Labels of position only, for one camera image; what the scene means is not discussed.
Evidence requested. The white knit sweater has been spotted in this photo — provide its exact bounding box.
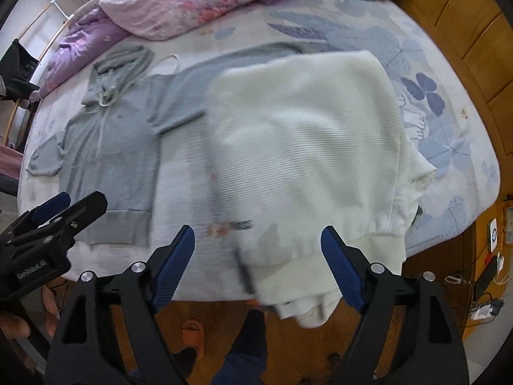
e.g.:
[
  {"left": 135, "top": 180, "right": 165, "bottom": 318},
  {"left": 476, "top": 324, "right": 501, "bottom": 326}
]
[{"left": 206, "top": 50, "right": 436, "bottom": 328}]

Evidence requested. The black clothing on rack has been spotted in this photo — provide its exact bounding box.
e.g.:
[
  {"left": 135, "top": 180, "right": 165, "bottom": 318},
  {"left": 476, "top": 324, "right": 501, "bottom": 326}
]
[{"left": 0, "top": 39, "right": 39, "bottom": 102}]

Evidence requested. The wooden clothes rack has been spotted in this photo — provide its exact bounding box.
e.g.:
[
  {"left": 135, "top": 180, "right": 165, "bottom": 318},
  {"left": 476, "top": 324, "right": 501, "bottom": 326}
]
[{"left": 1, "top": 0, "right": 71, "bottom": 146}]

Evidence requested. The person's left hand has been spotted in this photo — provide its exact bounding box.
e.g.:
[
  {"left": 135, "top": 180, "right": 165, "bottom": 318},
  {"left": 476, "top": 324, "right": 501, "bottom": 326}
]
[{"left": 0, "top": 283, "right": 61, "bottom": 342}]

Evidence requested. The orange slipper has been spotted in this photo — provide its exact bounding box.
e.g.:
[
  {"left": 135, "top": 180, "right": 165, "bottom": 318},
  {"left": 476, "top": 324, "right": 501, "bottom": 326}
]
[{"left": 182, "top": 318, "right": 204, "bottom": 350}]

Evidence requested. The grey hoodie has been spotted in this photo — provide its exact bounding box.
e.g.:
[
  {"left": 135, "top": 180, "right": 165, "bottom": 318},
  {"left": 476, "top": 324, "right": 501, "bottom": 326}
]
[{"left": 27, "top": 43, "right": 303, "bottom": 247}]

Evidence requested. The floral blue bed sheet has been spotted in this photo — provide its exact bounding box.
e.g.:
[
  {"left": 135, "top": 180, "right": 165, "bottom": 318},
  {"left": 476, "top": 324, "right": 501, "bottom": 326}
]
[{"left": 17, "top": 0, "right": 502, "bottom": 304}]

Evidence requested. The purple floral quilt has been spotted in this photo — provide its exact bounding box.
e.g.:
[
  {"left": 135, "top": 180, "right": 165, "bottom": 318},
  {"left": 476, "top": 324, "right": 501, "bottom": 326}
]
[{"left": 30, "top": 0, "right": 265, "bottom": 101}]

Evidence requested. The wooden headboard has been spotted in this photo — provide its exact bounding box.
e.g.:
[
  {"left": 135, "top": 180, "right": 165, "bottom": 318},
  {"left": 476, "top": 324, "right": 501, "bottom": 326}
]
[{"left": 376, "top": 0, "right": 513, "bottom": 225}]

